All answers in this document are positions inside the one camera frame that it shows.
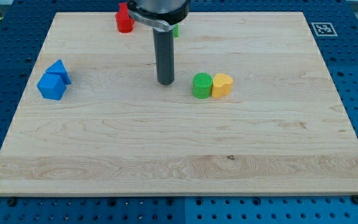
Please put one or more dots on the wooden board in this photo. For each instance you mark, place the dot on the wooden board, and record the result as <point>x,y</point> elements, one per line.
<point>116,131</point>

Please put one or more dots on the blue cube block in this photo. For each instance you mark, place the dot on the blue cube block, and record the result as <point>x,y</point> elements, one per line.
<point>51,86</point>

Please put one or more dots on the green cylinder block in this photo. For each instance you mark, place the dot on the green cylinder block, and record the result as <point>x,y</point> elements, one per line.
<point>202,85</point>

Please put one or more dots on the blue triangular prism block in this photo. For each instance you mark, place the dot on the blue triangular prism block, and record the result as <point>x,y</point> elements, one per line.
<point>58,68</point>

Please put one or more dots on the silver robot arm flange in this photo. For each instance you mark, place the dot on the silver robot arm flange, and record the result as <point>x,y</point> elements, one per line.
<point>162,15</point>

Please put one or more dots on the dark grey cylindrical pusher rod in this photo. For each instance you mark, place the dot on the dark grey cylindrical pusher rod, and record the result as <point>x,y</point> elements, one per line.
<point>164,56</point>

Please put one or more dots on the yellow heart block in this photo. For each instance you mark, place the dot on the yellow heart block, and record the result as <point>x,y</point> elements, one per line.
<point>222,85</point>

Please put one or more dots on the small green block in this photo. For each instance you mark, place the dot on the small green block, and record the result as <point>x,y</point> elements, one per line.
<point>176,31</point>

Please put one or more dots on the white fiducial marker tag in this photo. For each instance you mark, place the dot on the white fiducial marker tag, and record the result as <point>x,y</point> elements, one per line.
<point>324,29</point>

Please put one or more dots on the red block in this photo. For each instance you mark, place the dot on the red block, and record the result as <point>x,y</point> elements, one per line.
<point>125,24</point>

